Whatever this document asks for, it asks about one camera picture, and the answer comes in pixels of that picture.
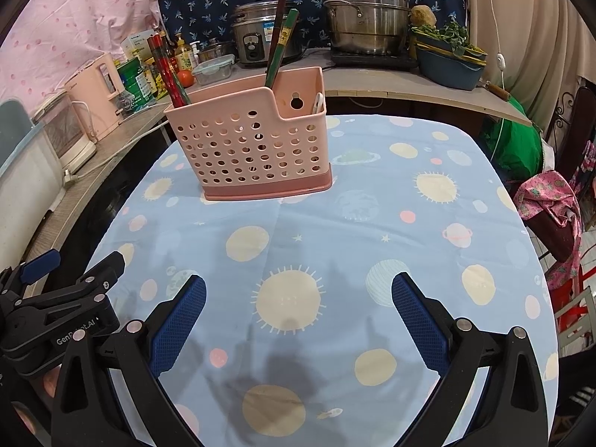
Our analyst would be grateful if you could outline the small steel pot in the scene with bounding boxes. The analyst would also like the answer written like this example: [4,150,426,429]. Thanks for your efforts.
[198,38,234,63]

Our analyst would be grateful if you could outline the pink floral bag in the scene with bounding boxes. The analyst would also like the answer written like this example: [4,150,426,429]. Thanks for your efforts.
[512,170,585,289]

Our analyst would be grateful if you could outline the dark red chopstick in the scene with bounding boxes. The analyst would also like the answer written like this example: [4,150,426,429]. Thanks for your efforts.
[264,0,286,89]
[161,32,191,106]
[157,32,189,107]
[265,0,286,88]

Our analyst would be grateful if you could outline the stainless steel steamer pot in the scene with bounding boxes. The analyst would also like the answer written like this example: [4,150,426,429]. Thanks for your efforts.
[320,0,427,56]

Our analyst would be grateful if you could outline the light wooden counter board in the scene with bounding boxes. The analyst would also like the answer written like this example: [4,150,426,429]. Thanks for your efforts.
[186,49,534,126]

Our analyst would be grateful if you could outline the pink spotted sheet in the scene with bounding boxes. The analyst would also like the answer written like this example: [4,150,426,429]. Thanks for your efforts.
[9,0,194,103]

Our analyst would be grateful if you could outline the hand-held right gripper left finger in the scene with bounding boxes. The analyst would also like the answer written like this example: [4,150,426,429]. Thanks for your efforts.
[50,274,208,447]

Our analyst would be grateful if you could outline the blue planet print tablecloth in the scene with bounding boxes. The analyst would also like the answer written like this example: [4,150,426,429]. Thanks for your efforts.
[79,114,559,447]

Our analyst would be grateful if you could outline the white blender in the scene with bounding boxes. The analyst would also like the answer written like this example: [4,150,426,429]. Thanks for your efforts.
[32,91,98,173]

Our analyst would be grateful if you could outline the white storage box blue lid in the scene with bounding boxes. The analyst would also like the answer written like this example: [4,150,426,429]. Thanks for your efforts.
[0,99,66,261]

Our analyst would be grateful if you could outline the pink electric kettle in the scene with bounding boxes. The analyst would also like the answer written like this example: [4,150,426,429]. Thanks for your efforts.
[70,52,124,143]

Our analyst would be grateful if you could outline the wooden rolling pin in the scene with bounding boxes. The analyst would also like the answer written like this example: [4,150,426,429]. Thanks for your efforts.
[484,81,513,102]

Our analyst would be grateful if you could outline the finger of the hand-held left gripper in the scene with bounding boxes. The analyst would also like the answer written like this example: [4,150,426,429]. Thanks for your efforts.
[0,248,62,295]
[8,250,126,325]

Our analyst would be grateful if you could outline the glass food container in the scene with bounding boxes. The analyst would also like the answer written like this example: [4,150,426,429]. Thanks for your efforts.
[192,53,235,87]

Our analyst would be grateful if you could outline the beige curtain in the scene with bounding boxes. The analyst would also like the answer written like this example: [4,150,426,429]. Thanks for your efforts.
[466,0,592,117]

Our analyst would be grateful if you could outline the green chopstick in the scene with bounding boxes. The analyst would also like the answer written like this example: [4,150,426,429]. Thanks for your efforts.
[272,7,300,90]
[269,8,296,90]

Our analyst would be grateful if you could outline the white cord with switch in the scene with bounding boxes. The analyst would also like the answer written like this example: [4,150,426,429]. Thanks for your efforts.
[479,0,508,89]

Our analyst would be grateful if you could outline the yellow oil bottle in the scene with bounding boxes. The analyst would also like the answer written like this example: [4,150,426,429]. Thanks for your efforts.
[174,39,199,73]

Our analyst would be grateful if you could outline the steel rice cooker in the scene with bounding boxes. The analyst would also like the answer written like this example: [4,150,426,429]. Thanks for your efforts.
[231,1,305,63]

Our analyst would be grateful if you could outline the red bag straps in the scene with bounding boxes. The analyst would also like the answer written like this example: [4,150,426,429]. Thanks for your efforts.
[545,284,596,340]

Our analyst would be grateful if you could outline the navy leaf print cloth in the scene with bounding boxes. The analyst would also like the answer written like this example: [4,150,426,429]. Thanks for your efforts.
[158,0,469,52]

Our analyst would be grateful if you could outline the black induction cooktop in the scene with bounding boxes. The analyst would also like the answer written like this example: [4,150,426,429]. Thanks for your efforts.
[330,49,420,72]

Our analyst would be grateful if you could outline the leafy green vegetables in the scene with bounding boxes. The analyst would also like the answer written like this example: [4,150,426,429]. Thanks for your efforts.
[412,21,485,57]

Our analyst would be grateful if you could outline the dark metal chair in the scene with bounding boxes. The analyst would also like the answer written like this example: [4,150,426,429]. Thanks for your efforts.
[547,88,596,182]

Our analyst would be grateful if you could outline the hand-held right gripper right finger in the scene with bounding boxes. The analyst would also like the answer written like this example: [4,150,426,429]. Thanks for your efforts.
[391,271,549,447]

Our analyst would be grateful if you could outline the person's black striped trousers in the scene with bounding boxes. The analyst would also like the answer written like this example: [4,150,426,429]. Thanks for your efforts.
[554,372,596,434]

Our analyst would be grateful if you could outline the pink perforated utensil holder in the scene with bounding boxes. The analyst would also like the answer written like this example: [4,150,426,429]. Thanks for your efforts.
[165,66,335,202]

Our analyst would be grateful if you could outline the white carton box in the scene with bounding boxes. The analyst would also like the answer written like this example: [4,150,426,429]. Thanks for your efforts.
[122,30,161,63]

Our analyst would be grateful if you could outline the green bag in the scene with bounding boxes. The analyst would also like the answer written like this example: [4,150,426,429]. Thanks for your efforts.
[479,98,548,182]

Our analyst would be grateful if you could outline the white power cable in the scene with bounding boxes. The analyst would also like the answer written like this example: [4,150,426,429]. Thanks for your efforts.
[63,116,171,184]

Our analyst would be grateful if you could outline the green tin can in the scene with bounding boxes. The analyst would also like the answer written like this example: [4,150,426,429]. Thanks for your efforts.
[116,56,154,112]

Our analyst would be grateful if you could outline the blue bowl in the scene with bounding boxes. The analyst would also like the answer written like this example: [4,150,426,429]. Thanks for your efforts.
[416,49,486,91]

